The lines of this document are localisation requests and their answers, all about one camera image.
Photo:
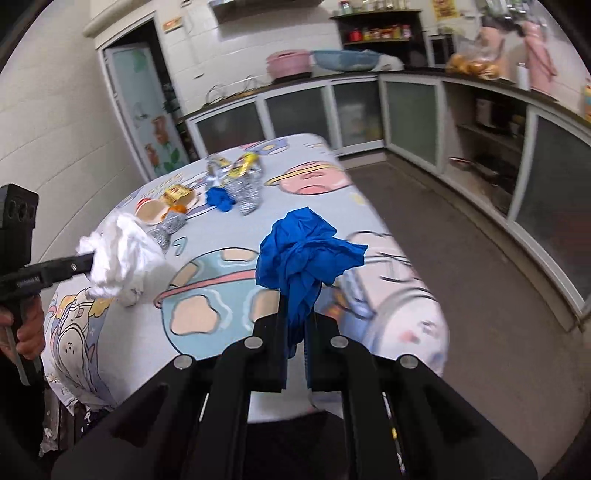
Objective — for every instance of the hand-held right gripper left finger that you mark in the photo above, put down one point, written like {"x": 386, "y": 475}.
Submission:
{"x": 272, "y": 350}

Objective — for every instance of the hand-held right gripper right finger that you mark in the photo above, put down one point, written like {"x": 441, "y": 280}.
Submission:
{"x": 323, "y": 360}

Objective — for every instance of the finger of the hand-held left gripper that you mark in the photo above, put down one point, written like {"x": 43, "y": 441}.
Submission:
{"x": 64, "y": 267}

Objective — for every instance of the white tissue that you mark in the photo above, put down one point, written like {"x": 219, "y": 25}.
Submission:
{"x": 120, "y": 254}

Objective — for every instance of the large blue cloth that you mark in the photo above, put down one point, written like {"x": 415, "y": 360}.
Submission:
{"x": 300, "y": 254}

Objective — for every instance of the orange plastic bag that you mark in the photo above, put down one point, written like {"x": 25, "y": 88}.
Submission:
{"x": 177, "y": 210}

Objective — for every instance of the yellow and red carton box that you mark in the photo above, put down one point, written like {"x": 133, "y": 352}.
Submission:
{"x": 178, "y": 194}

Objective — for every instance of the person's left hand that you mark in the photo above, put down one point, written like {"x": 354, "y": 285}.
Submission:
{"x": 32, "y": 327}

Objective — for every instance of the small crumpled white paper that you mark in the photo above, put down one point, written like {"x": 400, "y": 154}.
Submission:
{"x": 129, "y": 296}

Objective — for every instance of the cartoon printed tablecloth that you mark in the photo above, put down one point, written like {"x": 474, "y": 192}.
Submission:
{"x": 221, "y": 286}

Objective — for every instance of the paper cup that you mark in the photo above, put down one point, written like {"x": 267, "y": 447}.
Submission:
{"x": 150, "y": 211}

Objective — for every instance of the small blue cloth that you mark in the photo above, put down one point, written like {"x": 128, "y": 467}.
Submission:
{"x": 219, "y": 198}

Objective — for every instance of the glass door with stickers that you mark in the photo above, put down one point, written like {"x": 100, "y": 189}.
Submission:
{"x": 138, "y": 115}

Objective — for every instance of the silver packet with yellow print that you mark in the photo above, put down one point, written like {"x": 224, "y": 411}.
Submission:
{"x": 249, "y": 167}
{"x": 217, "y": 170}

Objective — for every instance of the frying pan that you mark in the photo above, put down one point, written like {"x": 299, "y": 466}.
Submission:
{"x": 475, "y": 168}

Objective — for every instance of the pink plastic basin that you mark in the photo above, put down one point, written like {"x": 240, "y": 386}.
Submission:
{"x": 288, "y": 62}

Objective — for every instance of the blue plastic basin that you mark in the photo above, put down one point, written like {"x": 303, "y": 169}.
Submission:
{"x": 344, "y": 60}

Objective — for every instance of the dark wooden shelf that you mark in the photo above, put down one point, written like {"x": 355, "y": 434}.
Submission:
{"x": 415, "y": 46}

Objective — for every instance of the bag of oranges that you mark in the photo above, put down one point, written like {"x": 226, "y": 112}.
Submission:
{"x": 473, "y": 64}

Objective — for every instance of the row of red jars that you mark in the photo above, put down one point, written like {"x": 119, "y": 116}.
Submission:
{"x": 378, "y": 33}

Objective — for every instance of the microwave oven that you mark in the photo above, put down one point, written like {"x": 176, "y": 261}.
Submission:
{"x": 441, "y": 50}

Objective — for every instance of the white cup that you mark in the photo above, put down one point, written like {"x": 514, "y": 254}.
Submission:
{"x": 522, "y": 77}

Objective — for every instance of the pink thermos bottle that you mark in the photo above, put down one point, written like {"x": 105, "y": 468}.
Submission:
{"x": 538, "y": 60}

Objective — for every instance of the orange wall sign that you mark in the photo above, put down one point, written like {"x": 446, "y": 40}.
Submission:
{"x": 174, "y": 24}

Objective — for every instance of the yellow wall poster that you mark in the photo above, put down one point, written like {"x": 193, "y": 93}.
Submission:
{"x": 445, "y": 9}

